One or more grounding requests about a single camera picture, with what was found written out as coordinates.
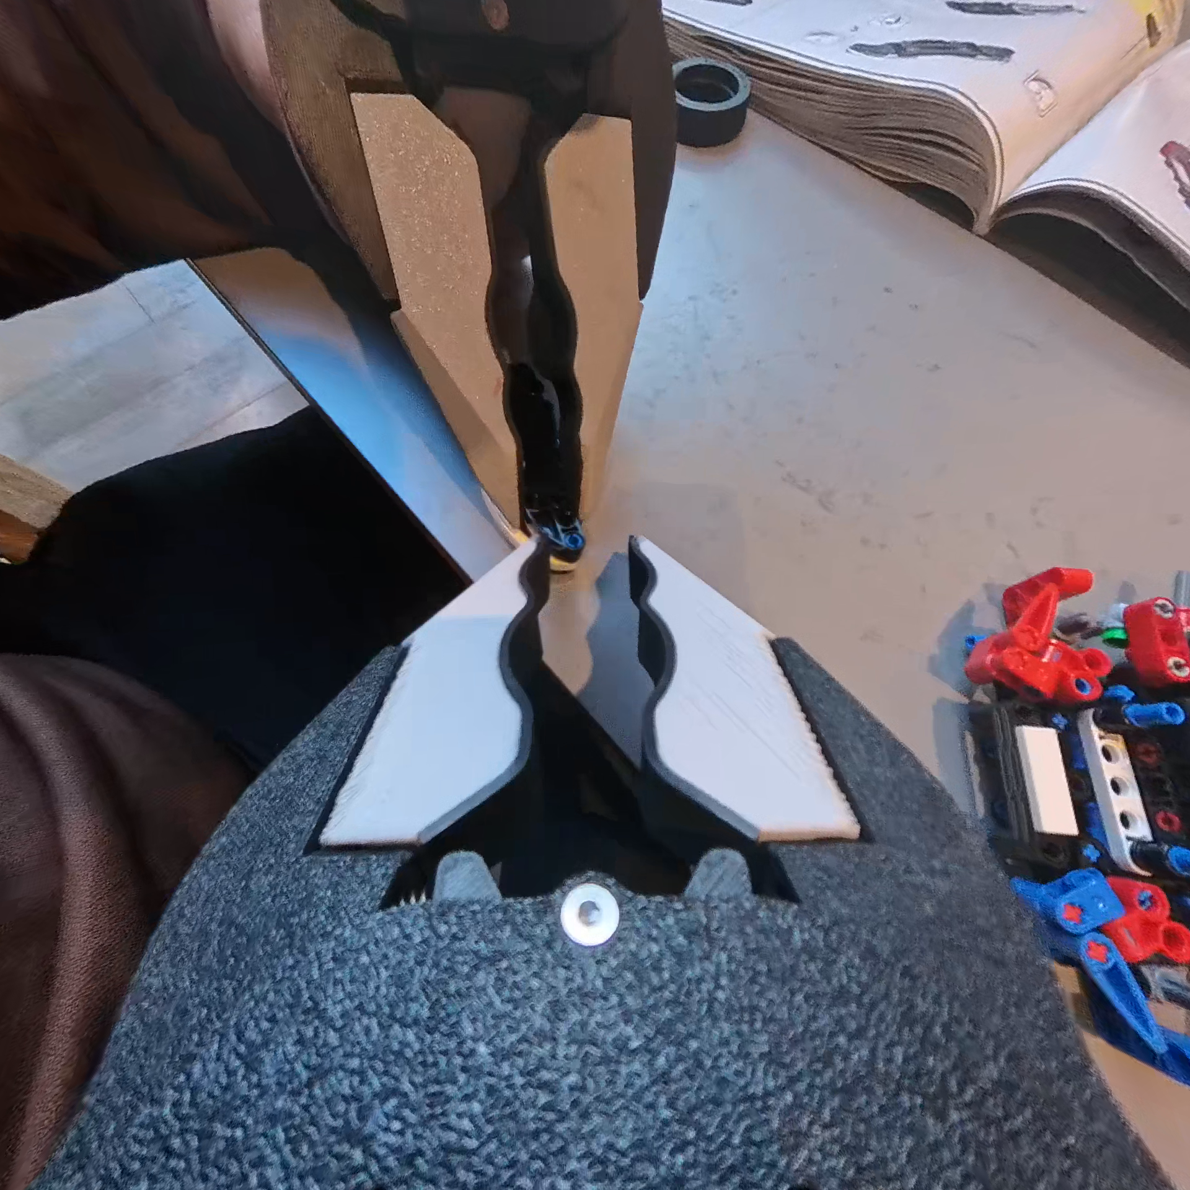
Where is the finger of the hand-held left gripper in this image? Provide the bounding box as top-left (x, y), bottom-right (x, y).
top-left (529, 108), bottom-right (677, 530)
top-left (347, 90), bottom-right (534, 540)

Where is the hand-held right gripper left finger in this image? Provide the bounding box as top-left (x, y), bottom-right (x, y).
top-left (320, 536), bottom-right (551, 849)

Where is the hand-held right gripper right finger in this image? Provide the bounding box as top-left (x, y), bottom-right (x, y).
top-left (582, 534), bottom-right (862, 847)

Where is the black brick panel assembly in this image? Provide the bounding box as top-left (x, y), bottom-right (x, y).
top-left (505, 362), bottom-right (586, 571)

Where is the toy brick race car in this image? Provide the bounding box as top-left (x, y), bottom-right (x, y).
top-left (962, 564), bottom-right (1190, 1087)

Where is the person's left forearm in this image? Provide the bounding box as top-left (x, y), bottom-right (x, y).
top-left (0, 0), bottom-right (316, 321)

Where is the black rubber toy tire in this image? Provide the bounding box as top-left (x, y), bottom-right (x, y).
top-left (671, 57), bottom-right (753, 147)

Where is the open instruction book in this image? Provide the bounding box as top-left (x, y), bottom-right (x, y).
top-left (660, 0), bottom-right (1190, 312)

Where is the person's brown trouser leg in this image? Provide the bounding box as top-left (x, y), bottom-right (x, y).
top-left (0, 651), bottom-right (260, 1190)

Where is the brown wooden board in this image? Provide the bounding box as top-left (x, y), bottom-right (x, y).
top-left (0, 453), bottom-right (74, 562)

